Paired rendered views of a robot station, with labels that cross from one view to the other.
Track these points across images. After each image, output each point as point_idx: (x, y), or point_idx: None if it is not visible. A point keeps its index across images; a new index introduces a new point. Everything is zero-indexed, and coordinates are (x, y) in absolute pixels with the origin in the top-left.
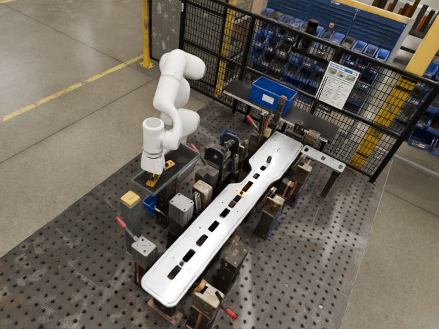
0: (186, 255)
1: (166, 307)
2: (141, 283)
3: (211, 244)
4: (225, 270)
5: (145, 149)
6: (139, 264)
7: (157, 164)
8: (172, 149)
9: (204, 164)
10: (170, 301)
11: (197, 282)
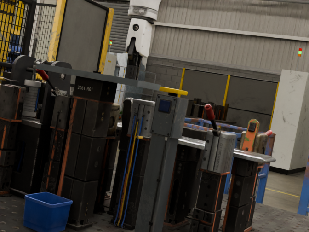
0: (186, 166)
1: (244, 212)
2: (262, 159)
3: (182, 136)
4: (201, 153)
5: (155, 6)
6: (226, 171)
7: (151, 35)
8: (160, 2)
9: (57, 94)
10: (270, 156)
11: (187, 212)
